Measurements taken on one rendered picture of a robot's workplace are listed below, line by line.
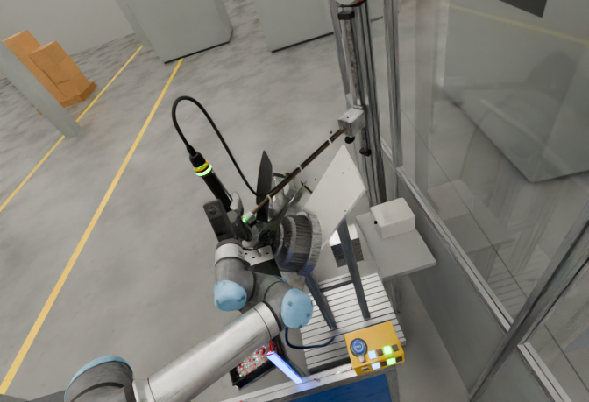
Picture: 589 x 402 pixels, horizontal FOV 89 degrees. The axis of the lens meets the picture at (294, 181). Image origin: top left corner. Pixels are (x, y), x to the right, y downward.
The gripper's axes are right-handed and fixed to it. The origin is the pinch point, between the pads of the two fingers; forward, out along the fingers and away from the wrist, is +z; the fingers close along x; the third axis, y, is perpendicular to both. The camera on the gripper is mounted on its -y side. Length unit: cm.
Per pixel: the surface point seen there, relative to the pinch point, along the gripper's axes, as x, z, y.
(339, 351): 10, -9, 142
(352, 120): 50, 29, 8
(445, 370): 65, -31, 150
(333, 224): 29.6, -0.6, 30.2
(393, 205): 60, 17, 54
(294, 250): 12.4, -3.1, 35.4
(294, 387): -3, -39, 65
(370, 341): 29, -38, 43
